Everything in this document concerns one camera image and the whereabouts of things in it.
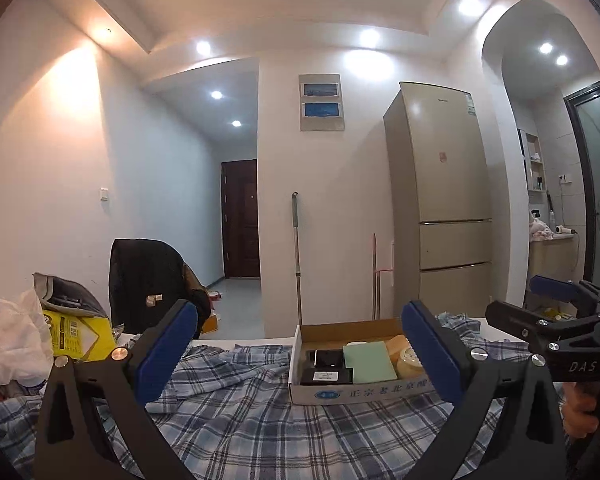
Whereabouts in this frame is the orange soap box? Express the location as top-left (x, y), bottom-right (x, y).
top-left (385, 335), bottom-right (411, 363)

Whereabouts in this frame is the black labelled charger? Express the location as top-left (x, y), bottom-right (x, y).
top-left (300, 367), bottom-right (353, 386)

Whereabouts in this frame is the black square frame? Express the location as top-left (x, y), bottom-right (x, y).
top-left (306, 349), bottom-right (346, 370)

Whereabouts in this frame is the right hand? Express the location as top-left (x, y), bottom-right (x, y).
top-left (562, 382), bottom-right (600, 439)

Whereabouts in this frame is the beige sink cabinet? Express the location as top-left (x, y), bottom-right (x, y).
top-left (527, 234), bottom-right (579, 290)

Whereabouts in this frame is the yellow bag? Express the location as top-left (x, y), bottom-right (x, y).
top-left (43, 310), bottom-right (116, 362)

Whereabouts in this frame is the chair with black jacket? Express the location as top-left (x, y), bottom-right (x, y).
top-left (108, 238), bottom-right (212, 335)

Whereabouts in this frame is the white plastic bag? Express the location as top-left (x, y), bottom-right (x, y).
top-left (0, 288), bottom-right (54, 388)

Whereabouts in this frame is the grey pouch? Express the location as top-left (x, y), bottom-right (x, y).
top-left (32, 273), bottom-right (109, 318)

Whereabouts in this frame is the beige refrigerator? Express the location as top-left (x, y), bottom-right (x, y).
top-left (384, 81), bottom-right (493, 316)

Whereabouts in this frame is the cardboard box tray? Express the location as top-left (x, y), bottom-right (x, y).
top-left (288, 318), bottom-right (434, 406)

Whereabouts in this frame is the glass sliding door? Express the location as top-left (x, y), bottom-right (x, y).
top-left (565, 81), bottom-right (600, 286)

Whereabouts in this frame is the dark wooden door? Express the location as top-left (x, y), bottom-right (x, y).
top-left (221, 159), bottom-right (260, 278)

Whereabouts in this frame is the grey electrical panel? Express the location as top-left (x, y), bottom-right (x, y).
top-left (299, 74), bottom-right (344, 131)

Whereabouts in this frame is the green handled mop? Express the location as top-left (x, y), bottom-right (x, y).
top-left (291, 191), bottom-right (303, 325)

